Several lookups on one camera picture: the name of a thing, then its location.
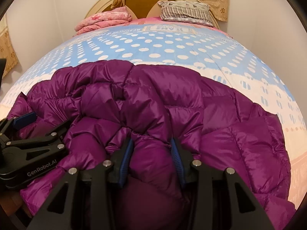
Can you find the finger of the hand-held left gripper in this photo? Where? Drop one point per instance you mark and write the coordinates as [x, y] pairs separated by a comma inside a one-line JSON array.
[[24, 119], [48, 141]]

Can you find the purple hooded puffer jacket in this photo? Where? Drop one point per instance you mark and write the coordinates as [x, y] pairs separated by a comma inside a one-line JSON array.
[[215, 124]]

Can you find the polka dot bed sheet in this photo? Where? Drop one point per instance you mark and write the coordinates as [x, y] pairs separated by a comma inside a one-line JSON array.
[[168, 45]]

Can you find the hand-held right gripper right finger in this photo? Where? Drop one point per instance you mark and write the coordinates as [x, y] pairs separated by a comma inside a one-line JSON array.
[[178, 164]]

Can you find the pink folded blanket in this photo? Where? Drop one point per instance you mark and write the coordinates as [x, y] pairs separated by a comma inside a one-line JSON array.
[[105, 19]]

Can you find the cream wooden headboard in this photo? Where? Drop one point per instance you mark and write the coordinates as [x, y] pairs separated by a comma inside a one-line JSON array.
[[100, 3]]

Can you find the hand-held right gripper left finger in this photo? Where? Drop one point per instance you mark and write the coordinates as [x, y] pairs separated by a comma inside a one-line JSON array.
[[124, 164]]

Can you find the striped grey pillow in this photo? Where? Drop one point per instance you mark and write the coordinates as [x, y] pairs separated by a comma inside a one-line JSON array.
[[186, 10]]

